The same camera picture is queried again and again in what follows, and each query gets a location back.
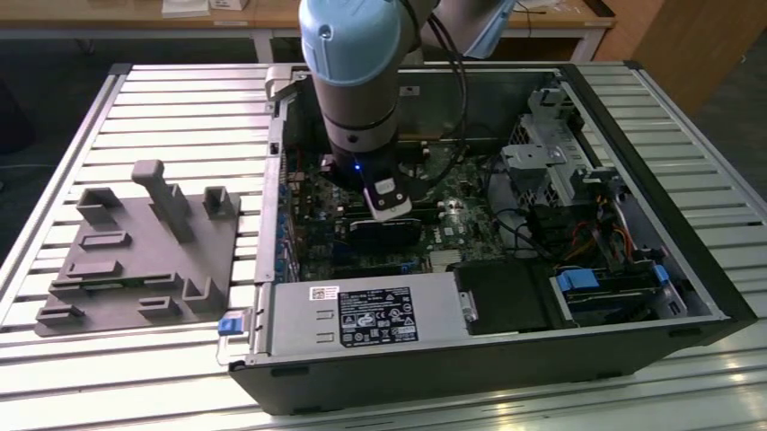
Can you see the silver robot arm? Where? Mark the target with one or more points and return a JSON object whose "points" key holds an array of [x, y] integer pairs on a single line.
{"points": [[358, 112]]}

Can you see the black expansion slot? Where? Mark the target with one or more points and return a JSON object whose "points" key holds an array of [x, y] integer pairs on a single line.
{"points": [[365, 270]]}

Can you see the black graphics card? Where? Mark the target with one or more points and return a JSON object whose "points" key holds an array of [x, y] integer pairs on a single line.
{"points": [[382, 233]]}

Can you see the silver case release latch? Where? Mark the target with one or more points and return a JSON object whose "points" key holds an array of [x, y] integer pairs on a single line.
{"points": [[276, 81]]}

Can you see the green motherboard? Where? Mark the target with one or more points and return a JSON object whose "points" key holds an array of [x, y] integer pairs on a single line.
{"points": [[473, 211]]}

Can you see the blue board connector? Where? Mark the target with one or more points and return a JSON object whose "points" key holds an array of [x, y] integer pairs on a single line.
{"points": [[409, 266]]}

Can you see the small silver chipset heatsink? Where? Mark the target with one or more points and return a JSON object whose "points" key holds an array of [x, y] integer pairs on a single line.
{"points": [[445, 259]]}

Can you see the grey metal drive cage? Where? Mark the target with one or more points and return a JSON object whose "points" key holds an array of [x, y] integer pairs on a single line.
{"points": [[533, 161]]}

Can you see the silver power supply unit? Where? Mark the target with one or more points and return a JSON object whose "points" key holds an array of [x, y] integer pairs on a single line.
{"points": [[298, 314]]}

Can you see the black plastic fan shroud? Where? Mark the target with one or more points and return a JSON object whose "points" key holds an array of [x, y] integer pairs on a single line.
{"points": [[502, 296]]}

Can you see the blue plastic case latch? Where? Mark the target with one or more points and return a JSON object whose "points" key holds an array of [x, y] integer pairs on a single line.
{"points": [[230, 324]]}

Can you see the grey plastic parts rack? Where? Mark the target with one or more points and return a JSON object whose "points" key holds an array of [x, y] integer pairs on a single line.
{"points": [[149, 269]]}

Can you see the white cardboard box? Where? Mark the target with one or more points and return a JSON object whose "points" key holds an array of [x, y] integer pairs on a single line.
{"points": [[226, 4], [185, 8]]}

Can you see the green RAM stick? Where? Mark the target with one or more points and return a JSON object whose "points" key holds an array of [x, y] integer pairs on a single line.
{"points": [[120, 283]]}

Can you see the blue disk carrier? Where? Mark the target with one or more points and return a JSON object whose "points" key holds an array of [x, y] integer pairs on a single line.
{"points": [[577, 282]]}

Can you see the black PC case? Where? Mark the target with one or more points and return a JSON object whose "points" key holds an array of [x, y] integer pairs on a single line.
{"points": [[418, 381]]}

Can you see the blue carrier tab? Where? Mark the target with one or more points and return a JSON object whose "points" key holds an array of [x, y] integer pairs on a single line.
{"points": [[660, 275]]}

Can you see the brown wooden cabinet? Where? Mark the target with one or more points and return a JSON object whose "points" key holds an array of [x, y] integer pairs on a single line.
{"points": [[707, 45]]}

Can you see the white silver wrist camera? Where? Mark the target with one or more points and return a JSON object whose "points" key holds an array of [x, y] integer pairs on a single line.
{"points": [[389, 199]]}

